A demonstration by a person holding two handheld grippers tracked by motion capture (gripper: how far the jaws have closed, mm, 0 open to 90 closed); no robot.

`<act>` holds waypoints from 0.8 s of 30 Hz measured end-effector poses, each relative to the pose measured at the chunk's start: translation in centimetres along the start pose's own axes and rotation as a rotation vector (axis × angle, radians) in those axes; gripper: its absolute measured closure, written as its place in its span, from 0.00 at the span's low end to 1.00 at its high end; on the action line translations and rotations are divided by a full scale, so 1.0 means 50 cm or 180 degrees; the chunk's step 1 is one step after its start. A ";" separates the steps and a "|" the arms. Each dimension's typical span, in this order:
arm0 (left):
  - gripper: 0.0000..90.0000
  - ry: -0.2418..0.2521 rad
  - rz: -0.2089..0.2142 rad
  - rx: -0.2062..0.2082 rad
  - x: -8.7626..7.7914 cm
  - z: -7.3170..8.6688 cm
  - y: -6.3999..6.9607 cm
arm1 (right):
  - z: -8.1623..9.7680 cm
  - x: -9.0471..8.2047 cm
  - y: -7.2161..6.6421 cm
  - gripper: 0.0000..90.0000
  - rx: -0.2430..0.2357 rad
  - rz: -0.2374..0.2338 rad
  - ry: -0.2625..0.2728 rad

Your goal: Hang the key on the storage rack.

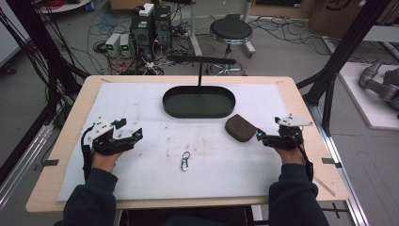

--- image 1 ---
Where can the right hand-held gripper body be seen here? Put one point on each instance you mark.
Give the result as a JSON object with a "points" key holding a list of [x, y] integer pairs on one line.
{"points": [[288, 138]]}

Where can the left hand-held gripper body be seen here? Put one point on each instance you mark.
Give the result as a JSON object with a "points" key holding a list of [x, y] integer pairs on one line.
{"points": [[103, 142]]}

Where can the brown pouch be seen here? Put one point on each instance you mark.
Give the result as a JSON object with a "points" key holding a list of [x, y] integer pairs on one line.
{"points": [[240, 128]]}

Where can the person's right hand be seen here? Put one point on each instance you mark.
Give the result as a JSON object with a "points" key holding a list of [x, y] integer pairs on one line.
{"points": [[293, 156]]}

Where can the person's left hand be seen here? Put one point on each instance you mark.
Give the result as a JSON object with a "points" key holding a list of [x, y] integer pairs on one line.
{"points": [[105, 161]]}

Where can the black tape strip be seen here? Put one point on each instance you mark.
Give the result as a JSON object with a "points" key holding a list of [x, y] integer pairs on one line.
{"points": [[50, 163], [331, 161]]}

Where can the white table mat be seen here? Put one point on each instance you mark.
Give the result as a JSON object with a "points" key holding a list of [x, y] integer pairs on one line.
{"points": [[156, 182]]}

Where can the silver carabiner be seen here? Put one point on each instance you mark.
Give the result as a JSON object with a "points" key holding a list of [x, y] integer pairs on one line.
{"points": [[185, 164]]}

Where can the black oval tray with T-bar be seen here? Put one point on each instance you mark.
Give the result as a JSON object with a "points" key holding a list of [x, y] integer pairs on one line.
{"points": [[197, 105]]}

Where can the grey power supply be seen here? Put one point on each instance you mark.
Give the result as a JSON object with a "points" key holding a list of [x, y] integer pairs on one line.
{"points": [[125, 45], [112, 44]]}

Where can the white table leg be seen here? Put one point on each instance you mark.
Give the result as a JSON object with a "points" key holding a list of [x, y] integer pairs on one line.
{"points": [[195, 31], [248, 47]]}

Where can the white platform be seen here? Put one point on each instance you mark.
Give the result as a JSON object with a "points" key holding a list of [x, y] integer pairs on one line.
{"points": [[357, 94]]}

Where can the black computer tower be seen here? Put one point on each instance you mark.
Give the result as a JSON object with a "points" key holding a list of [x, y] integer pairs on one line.
{"points": [[141, 36], [162, 26]]}

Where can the black round stool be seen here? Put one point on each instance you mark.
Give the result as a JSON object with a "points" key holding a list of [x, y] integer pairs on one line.
{"points": [[231, 30]]}

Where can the white box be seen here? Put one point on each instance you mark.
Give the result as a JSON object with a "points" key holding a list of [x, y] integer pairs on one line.
{"points": [[146, 9]]}

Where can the cardboard box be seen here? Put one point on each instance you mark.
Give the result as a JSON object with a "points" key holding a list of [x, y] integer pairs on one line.
{"points": [[332, 15]]}

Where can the white round table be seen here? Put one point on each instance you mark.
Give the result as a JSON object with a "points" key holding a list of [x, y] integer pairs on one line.
{"points": [[62, 6]]}

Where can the aluminium rail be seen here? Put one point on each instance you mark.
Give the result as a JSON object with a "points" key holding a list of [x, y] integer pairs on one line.
{"points": [[342, 175], [22, 163]]}

